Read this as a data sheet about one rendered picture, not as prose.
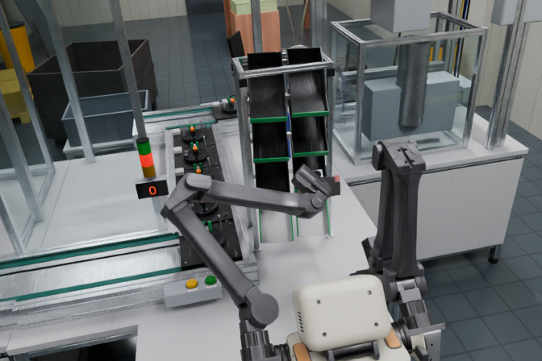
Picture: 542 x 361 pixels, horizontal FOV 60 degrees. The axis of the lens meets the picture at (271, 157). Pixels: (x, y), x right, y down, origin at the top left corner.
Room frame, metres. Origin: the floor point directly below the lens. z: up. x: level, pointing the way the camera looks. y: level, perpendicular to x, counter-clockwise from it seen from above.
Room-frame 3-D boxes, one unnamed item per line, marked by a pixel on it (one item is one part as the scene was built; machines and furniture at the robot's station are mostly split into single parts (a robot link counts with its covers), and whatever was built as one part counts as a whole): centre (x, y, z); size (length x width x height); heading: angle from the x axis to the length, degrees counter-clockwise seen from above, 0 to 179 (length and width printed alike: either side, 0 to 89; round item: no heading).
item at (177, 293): (1.28, 0.32, 0.93); 0.21 x 0.07 x 0.06; 100
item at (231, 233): (1.51, 0.27, 0.96); 0.24 x 0.24 x 0.02; 10
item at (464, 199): (2.54, -0.87, 0.43); 1.11 x 0.68 x 0.86; 100
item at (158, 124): (2.94, -0.29, 0.92); 2.35 x 0.41 x 0.12; 100
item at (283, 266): (1.95, 0.35, 0.85); 1.50 x 1.41 x 0.03; 100
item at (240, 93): (1.70, -0.06, 1.26); 0.36 x 0.21 x 0.80; 100
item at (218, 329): (1.30, 0.08, 0.84); 0.90 x 0.70 x 0.03; 99
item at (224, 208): (1.76, 0.32, 1.01); 0.24 x 0.24 x 0.13; 10
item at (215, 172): (2.00, 0.36, 1.01); 0.24 x 0.24 x 0.13; 10
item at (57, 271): (1.48, 0.57, 0.91); 0.84 x 0.28 x 0.10; 100
